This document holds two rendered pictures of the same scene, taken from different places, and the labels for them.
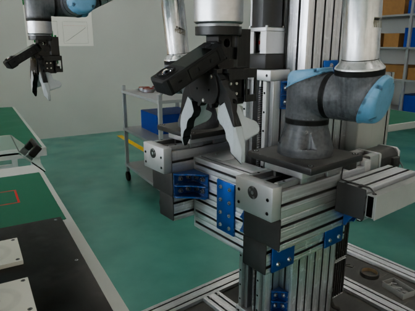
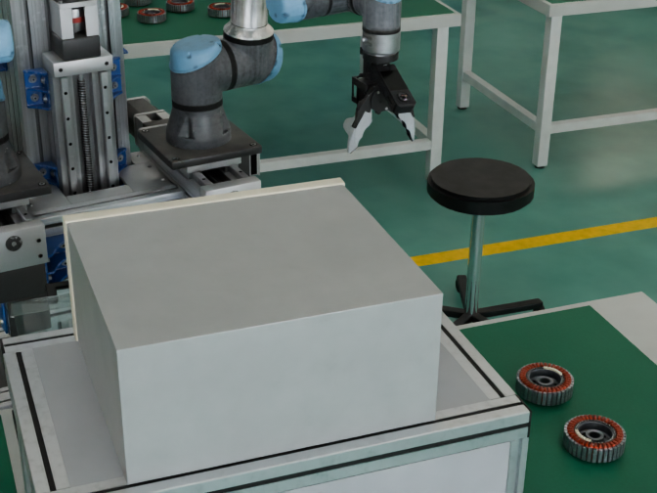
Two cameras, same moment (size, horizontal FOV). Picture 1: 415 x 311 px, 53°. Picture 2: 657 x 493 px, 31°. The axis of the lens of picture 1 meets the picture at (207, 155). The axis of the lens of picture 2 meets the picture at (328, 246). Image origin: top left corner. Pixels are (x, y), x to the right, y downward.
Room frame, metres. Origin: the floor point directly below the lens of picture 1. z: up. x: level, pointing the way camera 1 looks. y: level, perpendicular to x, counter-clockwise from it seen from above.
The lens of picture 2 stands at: (0.39, 2.24, 2.08)
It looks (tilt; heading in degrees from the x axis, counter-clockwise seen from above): 27 degrees down; 279
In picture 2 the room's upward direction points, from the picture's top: 1 degrees clockwise
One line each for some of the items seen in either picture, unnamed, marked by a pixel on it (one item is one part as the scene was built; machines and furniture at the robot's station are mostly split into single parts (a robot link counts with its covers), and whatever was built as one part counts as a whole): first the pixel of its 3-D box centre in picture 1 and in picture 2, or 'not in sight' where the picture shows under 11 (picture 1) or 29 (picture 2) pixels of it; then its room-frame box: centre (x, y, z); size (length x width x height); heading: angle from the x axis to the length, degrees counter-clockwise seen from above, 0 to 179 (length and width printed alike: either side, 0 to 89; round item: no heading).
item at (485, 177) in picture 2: not in sight; (481, 254); (0.45, -1.28, 0.28); 0.54 x 0.49 x 0.56; 120
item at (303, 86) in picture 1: (310, 92); (198, 68); (1.10, -0.28, 1.20); 0.13 x 0.12 x 0.14; 46
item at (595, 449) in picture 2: not in sight; (593, 437); (0.19, 0.38, 0.77); 0.11 x 0.11 x 0.04
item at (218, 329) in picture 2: not in sight; (244, 315); (0.74, 0.81, 1.22); 0.44 x 0.39 x 0.20; 30
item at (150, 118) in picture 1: (171, 137); not in sight; (3.68, 0.33, 0.51); 1.01 x 0.60 x 1.01; 30
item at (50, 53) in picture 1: (44, 55); not in sight; (1.37, 0.53, 1.29); 0.09 x 0.08 x 0.12; 128
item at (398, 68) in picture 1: (401, 71); not in sight; (6.98, -3.22, 0.89); 0.42 x 0.40 x 0.22; 32
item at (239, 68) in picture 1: (222, 66); (377, 79); (0.66, -0.02, 1.29); 0.09 x 0.08 x 0.12; 128
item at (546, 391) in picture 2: not in sight; (544, 383); (0.28, 0.22, 0.77); 0.11 x 0.11 x 0.04
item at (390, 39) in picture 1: (398, 40); not in sight; (7.08, -3.17, 1.39); 0.40 x 0.28 x 0.22; 120
